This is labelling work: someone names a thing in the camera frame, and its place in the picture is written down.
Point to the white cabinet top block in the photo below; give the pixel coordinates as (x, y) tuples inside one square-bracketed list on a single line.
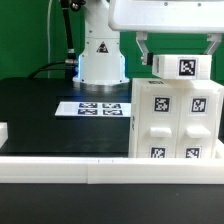
[(190, 67)]

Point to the white cabinet body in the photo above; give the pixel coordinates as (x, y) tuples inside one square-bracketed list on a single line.
[(182, 85)]

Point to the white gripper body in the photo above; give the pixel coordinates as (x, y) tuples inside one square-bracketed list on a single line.
[(167, 16)]

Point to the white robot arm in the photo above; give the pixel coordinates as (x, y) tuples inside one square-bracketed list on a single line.
[(102, 66)]

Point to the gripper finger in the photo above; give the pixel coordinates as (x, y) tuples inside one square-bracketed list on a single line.
[(214, 42), (147, 56)]

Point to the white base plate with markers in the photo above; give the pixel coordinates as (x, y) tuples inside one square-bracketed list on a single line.
[(93, 109)]

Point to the white U-shaped obstacle frame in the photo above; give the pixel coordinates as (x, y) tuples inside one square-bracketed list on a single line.
[(111, 170)]

